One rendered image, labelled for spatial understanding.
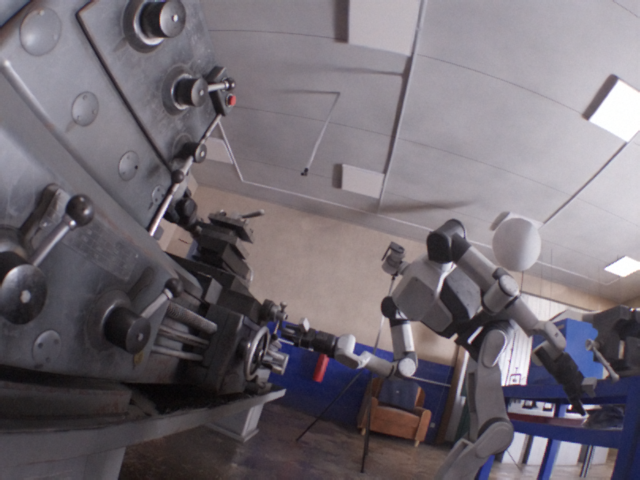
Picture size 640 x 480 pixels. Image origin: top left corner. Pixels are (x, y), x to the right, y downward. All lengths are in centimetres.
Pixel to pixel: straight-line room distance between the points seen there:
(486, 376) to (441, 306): 31
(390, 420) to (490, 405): 353
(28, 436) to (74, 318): 18
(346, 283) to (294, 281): 91
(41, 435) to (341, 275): 539
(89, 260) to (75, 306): 7
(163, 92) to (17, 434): 63
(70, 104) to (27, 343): 34
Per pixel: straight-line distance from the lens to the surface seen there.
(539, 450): 529
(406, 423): 476
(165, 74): 69
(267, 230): 608
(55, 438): 56
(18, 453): 52
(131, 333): 49
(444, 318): 120
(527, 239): 449
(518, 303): 112
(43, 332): 46
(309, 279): 563
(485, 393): 124
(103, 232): 47
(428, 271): 116
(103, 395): 82
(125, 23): 61
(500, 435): 122
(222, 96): 86
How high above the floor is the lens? 70
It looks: 22 degrees up
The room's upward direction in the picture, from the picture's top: 19 degrees clockwise
